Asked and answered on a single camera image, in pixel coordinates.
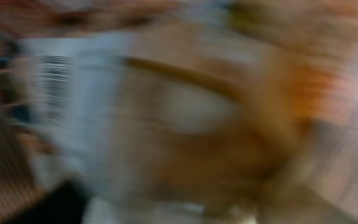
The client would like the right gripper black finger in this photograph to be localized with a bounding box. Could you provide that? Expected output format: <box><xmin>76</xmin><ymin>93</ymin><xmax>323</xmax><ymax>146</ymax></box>
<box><xmin>7</xmin><ymin>182</ymin><xmax>88</xmax><ymax>224</ymax></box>

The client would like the beige mushroom pouch brown label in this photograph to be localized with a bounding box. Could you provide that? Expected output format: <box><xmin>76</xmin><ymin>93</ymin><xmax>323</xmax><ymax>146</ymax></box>
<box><xmin>16</xmin><ymin>1</ymin><xmax>358</xmax><ymax>223</ymax></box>

